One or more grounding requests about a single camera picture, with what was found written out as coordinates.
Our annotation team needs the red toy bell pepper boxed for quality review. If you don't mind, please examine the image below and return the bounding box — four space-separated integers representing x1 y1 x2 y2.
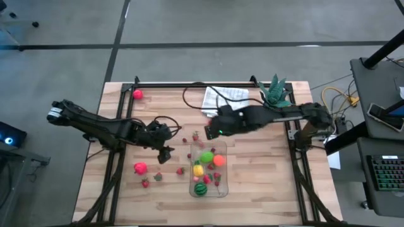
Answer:
133 161 148 176

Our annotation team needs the backlit black keyboard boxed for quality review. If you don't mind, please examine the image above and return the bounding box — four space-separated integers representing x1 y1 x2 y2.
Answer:
365 154 404 192

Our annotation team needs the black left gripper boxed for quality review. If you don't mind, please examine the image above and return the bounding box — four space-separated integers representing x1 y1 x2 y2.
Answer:
147 119 175 165

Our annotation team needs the black metal pole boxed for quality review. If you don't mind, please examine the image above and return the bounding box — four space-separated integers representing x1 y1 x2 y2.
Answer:
362 28 404 69

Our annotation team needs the gray chair base with casters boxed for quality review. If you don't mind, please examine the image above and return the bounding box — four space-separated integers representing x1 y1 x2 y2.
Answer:
0 0 40 52

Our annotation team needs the yellow power cable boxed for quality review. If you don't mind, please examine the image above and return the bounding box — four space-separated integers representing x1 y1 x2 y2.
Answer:
321 86 360 110

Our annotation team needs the black device with blue light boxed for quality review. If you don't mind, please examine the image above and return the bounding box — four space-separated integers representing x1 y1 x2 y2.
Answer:
0 121 28 148

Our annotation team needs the green striped toy watermelon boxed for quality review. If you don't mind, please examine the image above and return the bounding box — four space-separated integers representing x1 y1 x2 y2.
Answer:
193 182 208 197

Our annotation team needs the dark gray desk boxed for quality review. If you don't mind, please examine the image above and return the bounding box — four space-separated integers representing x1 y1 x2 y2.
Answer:
349 57 404 141
356 137 404 219

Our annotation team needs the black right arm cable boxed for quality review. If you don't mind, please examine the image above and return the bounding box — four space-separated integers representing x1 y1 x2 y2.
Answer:
182 82 264 111

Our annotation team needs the clear plastic tupperware container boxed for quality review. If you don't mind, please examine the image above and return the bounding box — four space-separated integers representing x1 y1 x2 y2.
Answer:
188 140 229 199

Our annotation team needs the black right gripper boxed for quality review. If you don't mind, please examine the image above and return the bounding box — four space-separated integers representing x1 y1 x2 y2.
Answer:
212 105 254 137

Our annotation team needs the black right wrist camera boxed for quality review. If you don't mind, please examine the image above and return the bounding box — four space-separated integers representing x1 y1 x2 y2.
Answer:
204 124 222 141

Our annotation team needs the green snake plant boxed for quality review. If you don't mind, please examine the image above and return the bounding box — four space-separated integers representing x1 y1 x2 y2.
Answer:
258 74 294 108

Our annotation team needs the dark side desk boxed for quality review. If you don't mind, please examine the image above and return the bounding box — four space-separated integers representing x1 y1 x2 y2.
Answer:
0 143 51 227

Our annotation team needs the black aluminium table frame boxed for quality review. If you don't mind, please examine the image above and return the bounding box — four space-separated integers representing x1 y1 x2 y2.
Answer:
68 75 348 227

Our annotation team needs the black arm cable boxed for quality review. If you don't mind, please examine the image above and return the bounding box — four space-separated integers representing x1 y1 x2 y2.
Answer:
182 82 264 111
153 115 182 133

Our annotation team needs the black smartphone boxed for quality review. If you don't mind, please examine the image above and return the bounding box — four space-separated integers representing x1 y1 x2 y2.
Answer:
366 102 404 132

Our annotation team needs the white paper sheet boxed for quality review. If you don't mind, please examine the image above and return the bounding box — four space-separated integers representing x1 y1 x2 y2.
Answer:
326 150 342 170

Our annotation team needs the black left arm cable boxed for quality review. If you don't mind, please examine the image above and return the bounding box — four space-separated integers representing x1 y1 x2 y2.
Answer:
153 115 182 133

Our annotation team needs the white checked folded towel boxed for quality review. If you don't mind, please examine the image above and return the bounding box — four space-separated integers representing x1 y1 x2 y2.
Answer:
201 86 250 119

